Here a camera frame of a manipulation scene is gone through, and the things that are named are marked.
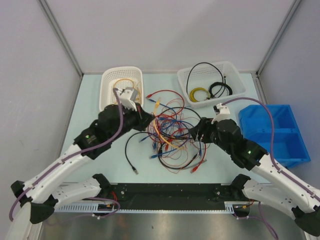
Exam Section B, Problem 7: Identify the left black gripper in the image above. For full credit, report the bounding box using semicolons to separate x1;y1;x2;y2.
108;101;155;143

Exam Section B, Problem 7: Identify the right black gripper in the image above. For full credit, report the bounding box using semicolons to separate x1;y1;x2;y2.
187;117;233;155

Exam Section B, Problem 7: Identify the yellow ethernet cable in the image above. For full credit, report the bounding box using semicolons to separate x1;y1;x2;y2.
152;98;186;151

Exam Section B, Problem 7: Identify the thin yellow fiber cable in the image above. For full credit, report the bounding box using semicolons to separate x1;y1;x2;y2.
111;78;144;106

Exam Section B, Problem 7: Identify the black ethernet cable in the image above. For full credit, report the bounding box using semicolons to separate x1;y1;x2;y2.
186;61;229;98

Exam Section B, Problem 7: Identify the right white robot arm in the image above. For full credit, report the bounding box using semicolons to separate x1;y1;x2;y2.
188;117;320;237

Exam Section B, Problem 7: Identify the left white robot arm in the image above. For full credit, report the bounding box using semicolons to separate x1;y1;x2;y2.
10;103;155;224

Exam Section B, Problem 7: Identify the left white perforated basket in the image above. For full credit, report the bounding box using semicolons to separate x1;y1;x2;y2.
99;66;144;111

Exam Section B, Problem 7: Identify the white perforated basket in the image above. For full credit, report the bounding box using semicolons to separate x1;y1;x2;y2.
177;61;247;109
99;66;144;111

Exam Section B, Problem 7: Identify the right white perforated basket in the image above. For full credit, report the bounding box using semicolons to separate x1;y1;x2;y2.
177;61;247;109

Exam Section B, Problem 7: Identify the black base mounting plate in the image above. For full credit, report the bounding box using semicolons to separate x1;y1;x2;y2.
97;183;249;211

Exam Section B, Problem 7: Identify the blue plastic divided bin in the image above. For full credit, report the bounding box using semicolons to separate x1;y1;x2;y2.
238;104;311;168

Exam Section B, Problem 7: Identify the black thick round cable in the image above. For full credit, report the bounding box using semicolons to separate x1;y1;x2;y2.
156;106;206;171

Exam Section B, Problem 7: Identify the thin red wire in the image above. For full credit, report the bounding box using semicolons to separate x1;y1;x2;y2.
147;98;211;175

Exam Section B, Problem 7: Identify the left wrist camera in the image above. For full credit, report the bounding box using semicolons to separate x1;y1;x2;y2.
119;87;138;111

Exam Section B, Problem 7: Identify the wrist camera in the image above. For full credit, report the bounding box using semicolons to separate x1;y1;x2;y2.
211;103;231;125
119;87;138;111

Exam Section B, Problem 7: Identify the red ethernet cable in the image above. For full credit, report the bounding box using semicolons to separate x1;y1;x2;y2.
146;89;186;111

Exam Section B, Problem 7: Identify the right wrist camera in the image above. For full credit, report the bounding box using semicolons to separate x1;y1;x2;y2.
211;103;231;125

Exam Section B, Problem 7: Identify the yellow coiled cable in basket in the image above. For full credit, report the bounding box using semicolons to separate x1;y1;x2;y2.
189;87;212;104

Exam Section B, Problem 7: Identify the black coiled cable in basket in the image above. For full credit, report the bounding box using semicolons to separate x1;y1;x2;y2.
208;81;233;99

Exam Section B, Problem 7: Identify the white slotted cable duct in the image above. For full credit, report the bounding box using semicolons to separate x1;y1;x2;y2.
55;202;235;214

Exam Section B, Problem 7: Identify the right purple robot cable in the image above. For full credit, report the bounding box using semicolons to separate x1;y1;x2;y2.
219;97;320;238

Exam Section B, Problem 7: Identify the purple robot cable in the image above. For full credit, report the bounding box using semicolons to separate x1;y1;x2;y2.
219;97;320;238
9;87;125;222

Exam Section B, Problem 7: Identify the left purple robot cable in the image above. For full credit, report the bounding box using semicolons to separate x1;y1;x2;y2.
9;87;125;222

